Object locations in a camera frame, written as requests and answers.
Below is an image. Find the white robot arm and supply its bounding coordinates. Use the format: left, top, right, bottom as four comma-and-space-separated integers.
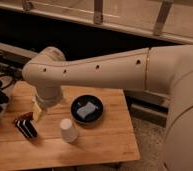
22, 45, 193, 171

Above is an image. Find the light blue sponge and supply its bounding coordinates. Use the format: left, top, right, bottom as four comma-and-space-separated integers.
77, 102, 97, 119

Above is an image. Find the black round plate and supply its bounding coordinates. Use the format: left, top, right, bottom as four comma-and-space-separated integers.
70, 95, 103, 124

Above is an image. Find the metal frame rail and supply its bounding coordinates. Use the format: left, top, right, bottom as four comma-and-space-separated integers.
0, 0, 193, 44

